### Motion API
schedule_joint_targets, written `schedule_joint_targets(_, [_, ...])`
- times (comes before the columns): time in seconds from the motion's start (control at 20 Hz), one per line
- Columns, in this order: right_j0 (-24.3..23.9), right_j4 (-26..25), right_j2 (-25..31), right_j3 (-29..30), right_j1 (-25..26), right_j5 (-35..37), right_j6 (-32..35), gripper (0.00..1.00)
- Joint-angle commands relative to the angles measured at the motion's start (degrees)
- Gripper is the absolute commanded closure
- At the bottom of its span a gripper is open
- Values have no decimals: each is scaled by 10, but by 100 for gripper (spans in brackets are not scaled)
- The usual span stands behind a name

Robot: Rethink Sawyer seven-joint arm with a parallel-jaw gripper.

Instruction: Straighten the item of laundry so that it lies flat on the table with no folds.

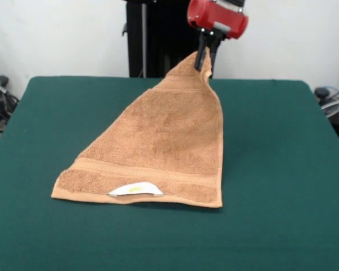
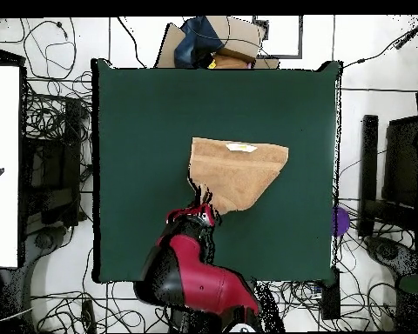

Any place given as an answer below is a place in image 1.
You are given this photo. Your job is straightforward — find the dark green table cloth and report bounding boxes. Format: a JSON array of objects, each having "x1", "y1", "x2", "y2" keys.
[{"x1": 0, "y1": 75, "x2": 339, "y2": 271}]

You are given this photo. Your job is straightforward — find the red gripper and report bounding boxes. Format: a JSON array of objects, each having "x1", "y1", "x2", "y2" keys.
[{"x1": 186, "y1": 0, "x2": 249, "y2": 71}]

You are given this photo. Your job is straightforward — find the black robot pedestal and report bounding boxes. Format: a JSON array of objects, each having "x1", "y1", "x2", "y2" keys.
[{"x1": 121, "y1": 0, "x2": 217, "y2": 79}]

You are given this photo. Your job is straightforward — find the tan terry towel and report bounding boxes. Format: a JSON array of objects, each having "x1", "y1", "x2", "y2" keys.
[{"x1": 50, "y1": 50, "x2": 224, "y2": 209}]

